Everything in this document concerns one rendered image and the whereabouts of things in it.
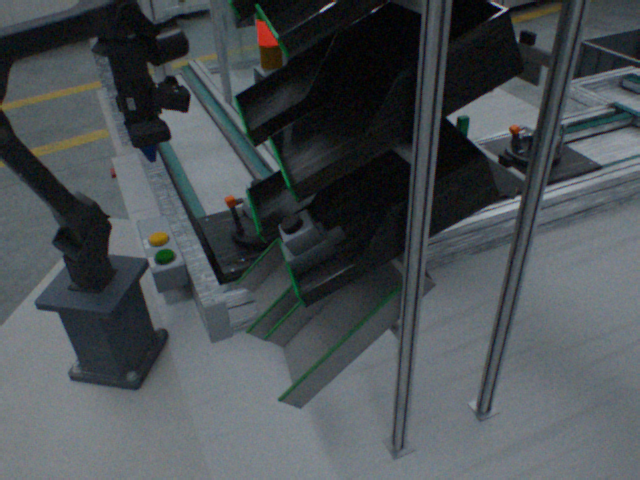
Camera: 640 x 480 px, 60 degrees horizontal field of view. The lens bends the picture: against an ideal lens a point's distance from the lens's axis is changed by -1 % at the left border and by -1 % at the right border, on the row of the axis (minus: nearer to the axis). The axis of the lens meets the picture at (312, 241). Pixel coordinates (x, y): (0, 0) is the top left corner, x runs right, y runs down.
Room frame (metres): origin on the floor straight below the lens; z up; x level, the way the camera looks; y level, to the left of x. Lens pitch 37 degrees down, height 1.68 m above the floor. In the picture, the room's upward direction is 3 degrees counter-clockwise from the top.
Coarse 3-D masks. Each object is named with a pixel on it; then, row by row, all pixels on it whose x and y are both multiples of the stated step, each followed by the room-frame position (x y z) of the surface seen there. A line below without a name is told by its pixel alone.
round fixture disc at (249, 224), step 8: (240, 216) 1.04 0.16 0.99; (232, 224) 1.01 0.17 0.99; (248, 224) 1.00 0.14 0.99; (232, 232) 0.98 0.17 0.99; (248, 232) 0.97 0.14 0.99; (256, 232) 0.97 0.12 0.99; (232, 240) 0.97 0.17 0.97; (240, 240) 0.95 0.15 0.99; (248, 240) 0.94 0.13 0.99; (256, 240) 0.94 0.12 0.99; (248, 248) 0.94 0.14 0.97; (256, 248) 0.93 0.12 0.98; (264, 248) 0.93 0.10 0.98
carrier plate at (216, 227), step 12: (204, 216) 1.07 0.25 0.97; (216, 216) 1.07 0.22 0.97; (228, 216) 1.07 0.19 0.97; (204, 228) 1.02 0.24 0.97; (216, 228) 1.02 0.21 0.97; (228, 228) 1.02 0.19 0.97; (216, 240) 0.98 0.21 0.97; (228, 240) 0.97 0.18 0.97; (216, 252) 0.93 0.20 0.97; (228, 252) 0.93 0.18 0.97; (240, 252) 0.93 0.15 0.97; (252, 252) 0.93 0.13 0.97; (228, 264) 0.89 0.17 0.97; (240, 264) 0.89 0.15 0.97; (228, 276) 0.85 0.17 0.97; (240, 276) 0.86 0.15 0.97
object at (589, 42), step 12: (600, 36) 2.58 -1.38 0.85; (612, 36) 2.61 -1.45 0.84; (624, 36) 2.64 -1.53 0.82; (636, 36) 2.67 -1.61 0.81; (588, 48) 2.49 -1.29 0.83; (600, 48) 2.42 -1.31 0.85; (612, 48) 2.62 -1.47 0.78; (624, 48) 2.65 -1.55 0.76; (636, 48) 2.68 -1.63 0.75; (588, 60) 2.47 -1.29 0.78; (600, 60) 2.41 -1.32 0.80; (612, 60) 2.35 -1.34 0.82; (624, 60) 2.30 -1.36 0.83; (636, 60) 2.25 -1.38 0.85; (576, 72) 2.51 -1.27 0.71; (588, 72) 2.46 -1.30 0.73; (600, 72) 2.40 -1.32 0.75
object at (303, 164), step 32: (480, 0) 0.62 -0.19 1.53; (384, 32) 0.68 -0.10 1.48; (416, 32) 0.68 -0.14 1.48; (480, 32) 0.56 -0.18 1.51; (512, 32) 0.57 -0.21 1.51; (352, 64) 0.67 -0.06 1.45; (384, 64) 0.68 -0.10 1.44; (416, 64) 0.55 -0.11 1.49; (448, 64) 0.56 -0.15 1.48; (480, 64) 0.56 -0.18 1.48; (512, 64) 0.57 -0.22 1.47; (352, 96) 0.67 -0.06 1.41; (384, 96) 0.65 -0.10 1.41; (448, 96) 0.56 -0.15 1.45; (480, 96) 0.57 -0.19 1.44; (288, 128) 0.65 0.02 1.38; (320, 128) 0.65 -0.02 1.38; (352, 128) 0.62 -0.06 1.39; (384, 128) 0.54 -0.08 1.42; (288, 160) 0.61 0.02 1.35; (320, 160) 0.58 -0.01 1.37; (352, 160) 0.54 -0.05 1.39
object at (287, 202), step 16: (272, 176) 0.79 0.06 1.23; (256, 192) 0.79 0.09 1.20; (272, 192) 0.78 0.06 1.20; (288, 192) 0.76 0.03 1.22; (320, 192) 0.68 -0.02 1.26; (336, 192) 0.68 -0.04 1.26; (256, 208) 0.75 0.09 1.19; (272, 208) 0.74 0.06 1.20; (288, 208) 0.72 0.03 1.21; (304, 208) 0.68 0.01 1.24; (320, 208) 0.68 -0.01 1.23; (256, 224) 0.69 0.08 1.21; (272, 224) 0.70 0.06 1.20; (272, 240) 0.66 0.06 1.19
